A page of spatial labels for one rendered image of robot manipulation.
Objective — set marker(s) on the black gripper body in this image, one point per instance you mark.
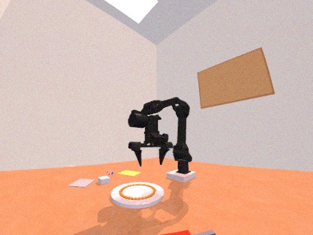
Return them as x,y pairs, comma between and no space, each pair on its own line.
138,145

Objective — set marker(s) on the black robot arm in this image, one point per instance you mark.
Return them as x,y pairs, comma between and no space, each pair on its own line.
140,119

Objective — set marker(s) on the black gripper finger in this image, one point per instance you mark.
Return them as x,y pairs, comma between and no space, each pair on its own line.
162,153
138,154

